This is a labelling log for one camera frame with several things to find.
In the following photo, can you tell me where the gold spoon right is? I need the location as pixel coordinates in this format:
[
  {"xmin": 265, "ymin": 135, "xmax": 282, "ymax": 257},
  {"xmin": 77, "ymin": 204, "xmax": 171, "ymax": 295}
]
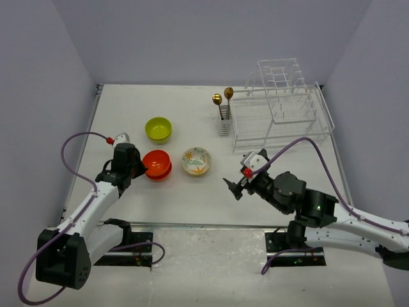
[{"xmin": 224, "ymin": 87, "xmax": 234, "ymax": 120}]

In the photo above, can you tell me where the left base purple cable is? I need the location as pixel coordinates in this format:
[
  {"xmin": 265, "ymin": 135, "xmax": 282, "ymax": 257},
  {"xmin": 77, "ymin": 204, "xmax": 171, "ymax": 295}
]
[{"xmin": 111, "ymin": 242, "xmax": 166, "ymax": 265}]

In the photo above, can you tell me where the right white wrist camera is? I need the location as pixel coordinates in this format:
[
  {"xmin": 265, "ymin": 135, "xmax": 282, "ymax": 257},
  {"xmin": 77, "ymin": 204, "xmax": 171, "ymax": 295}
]
[{"xmin": 240, "ymin": 152, "xmax": 267, "ymax": 173}]

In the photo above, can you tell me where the orange bowl back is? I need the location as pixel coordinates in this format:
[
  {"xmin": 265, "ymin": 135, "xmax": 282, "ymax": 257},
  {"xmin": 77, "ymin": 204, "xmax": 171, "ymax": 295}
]
[{"xmin": 143, "ymin": 150, "xmax": 171, "ymax": 177}]

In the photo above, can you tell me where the white wire dish rack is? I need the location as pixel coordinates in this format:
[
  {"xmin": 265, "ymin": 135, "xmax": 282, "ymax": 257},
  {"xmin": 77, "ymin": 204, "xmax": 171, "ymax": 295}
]
[{"xmin": 230, "ymin": 58, "xmax": 335, "ymax": 151}]

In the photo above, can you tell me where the green bowl front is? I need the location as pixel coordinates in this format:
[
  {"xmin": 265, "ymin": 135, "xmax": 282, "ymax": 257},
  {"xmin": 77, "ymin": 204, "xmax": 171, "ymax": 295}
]
[{"xmin": 147, "ymin": 134, "xmax": 171, "ymax": 145}]

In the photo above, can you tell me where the green bowl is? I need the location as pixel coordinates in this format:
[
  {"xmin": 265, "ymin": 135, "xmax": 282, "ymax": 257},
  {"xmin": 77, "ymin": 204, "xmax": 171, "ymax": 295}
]
[
  {"xmin": 144, "ymin": 117, "xmax": 173, "ymax": 141},
  {"xmin": 147, "ymin": 134, "xmax": 171, "ymax": 145}
]

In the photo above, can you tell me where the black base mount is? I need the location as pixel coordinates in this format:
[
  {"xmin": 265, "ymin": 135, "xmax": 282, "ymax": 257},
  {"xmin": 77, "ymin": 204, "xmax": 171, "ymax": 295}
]
[
  {"xmin": 95, "ymin": 232, "xmax": 153, "ymax": 268},
  {"xmin": 265, "ymin": 228, "xmax": 327, "ymax": 268}
]

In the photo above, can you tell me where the green bowl back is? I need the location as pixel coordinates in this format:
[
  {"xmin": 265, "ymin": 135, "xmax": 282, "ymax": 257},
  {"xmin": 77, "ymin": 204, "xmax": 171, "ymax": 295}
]
[{"xmin": 144, "ymin": 117, "xmax": 173, "ymax": 141}]

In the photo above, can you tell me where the gold spoon left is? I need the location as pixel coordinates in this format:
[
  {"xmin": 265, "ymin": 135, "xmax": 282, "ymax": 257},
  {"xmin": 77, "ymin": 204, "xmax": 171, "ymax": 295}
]
[{"xmin": 212, "ymin": 93, "xmax": 224, "ymax": 120}]

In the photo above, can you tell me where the orange bowl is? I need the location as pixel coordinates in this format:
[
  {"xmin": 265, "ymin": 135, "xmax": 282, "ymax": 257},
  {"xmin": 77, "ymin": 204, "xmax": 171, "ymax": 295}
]
[
  {"xmin": 146, "ymin": 164, "xmax": 173, "ymax": 182},
  {"xmin": 143, "ymin": 150, "xmax": 171, "ymax": 177}
]

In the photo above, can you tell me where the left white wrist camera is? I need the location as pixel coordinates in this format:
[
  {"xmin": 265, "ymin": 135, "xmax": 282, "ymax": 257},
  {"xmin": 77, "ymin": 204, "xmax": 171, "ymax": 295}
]
[{"xmin": 114, "ymin": 132, "xmax": 130, "ymax": 146}]

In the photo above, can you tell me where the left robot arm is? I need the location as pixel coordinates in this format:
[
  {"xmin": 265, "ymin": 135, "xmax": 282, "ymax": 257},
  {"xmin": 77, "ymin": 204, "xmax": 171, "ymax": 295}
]
[{"xmin": 35, "ymin": 143, "xmax": 147, "ymax": 290}]

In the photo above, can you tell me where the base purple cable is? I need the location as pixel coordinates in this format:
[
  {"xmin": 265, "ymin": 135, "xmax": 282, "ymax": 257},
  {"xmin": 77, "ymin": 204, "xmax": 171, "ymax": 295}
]
[
  {"xmin": 111, "ymin": 242, "xmax": 166, "ymax": 265},
  {"xmin": 261, "ymin": 248, "xmax": 320, "ymax": 276}
]

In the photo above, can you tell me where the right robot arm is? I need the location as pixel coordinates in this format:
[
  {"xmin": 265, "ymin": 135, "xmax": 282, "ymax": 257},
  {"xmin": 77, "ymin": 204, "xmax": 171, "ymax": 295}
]
[{"xmin": 226, "ymin": 150, "xmax": 408, "ymax": 271}]

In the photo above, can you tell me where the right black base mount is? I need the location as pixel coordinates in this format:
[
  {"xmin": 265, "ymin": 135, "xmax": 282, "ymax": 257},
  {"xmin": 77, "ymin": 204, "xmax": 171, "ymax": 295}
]
[{"xmin": 265, "ymin": 228, "xmax": 327, "ymax": 268}]

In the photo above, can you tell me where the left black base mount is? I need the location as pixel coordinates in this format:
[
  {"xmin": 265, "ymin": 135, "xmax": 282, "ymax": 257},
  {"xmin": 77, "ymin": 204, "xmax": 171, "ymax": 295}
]
[{"xmin": 95, "ymin": 232, "xmax": 153, "ymax": 268}]

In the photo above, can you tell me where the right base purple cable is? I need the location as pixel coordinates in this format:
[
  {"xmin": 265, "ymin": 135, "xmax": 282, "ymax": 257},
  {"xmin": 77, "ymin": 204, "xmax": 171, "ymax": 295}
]
[{"xmin": 261, "ymin": 248, "xmax": 320, "ymax": 276}]

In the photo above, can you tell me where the orange bowl front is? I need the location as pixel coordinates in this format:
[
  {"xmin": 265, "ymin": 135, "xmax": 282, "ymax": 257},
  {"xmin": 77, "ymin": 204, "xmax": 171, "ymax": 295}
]
[{"xmin": 146, "ymin": 164, "xmax": 173, "ymax": 182}]

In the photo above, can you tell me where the floral white bowl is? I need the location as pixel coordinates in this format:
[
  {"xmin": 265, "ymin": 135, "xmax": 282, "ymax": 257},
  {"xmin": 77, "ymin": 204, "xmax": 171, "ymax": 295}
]
[{"xmin": 181, "ymin": 147, "xmax": 213, "ymax": 171}]

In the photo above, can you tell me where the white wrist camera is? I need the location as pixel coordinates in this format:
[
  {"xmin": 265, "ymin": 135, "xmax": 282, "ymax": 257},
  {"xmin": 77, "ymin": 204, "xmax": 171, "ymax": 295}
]
[
  {"xmin": 114, "ymin": 132, "xmax": 130, "ymax": 146},
  {"xmin": 240, "ymin": 152, "xmax": 267, "ymax": 173}
]

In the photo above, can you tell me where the gold spoon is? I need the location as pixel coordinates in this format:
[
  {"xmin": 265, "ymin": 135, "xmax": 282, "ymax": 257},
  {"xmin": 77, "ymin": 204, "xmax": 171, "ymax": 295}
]
[
  {"xmin": 224, "ymin": 87, "xmax": 234, "ymax": 120},
  {"xmin": 212, "ymin": 93, "xmax": 224, "ymax": 120}
]

